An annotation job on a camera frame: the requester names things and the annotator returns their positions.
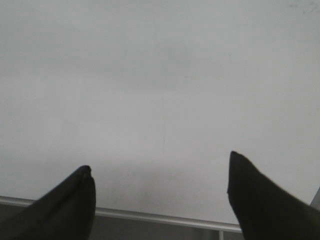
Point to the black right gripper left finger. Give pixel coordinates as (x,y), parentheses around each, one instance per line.
(65,213)

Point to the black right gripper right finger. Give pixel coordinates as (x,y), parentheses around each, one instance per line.
(264,210)

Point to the white whiteboard with aluminium frame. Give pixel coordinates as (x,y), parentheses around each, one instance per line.
(153,95)

